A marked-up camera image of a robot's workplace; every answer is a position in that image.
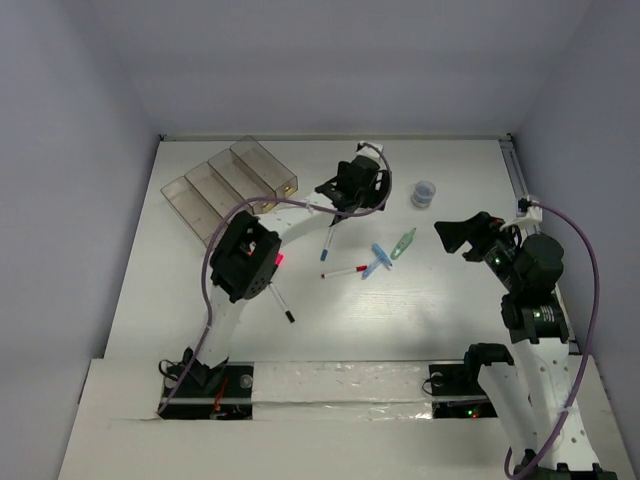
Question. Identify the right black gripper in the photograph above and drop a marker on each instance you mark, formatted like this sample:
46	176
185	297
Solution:
478	230

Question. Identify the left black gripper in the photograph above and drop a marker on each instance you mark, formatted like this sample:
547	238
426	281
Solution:
374	199

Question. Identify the clear jar of paperclips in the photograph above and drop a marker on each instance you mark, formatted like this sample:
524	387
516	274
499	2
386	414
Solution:
423	194

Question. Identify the blue-capped white marker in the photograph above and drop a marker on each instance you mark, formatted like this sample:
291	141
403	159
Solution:
327	244

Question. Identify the red-capped white marker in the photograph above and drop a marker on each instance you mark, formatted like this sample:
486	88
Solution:
344	272

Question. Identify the black-capped white marker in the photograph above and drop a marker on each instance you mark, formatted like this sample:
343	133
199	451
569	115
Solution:
281	302

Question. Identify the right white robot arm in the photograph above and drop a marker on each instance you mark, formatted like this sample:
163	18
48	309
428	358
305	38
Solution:
528	383

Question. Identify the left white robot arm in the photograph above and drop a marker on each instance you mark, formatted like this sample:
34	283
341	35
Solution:
241	257

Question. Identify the clear four-compartment organizer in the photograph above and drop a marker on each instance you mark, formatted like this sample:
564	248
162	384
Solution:
204	195

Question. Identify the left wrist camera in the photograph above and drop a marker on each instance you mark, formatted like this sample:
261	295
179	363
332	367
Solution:
370	149

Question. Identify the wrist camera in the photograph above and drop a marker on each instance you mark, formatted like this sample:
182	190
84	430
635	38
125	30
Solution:
529	213
370	149

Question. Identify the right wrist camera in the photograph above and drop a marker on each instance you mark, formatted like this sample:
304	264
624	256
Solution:
529	213

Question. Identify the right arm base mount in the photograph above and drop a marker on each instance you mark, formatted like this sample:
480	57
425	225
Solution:
453	395

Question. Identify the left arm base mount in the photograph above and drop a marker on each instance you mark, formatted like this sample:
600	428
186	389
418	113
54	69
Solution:
221	393

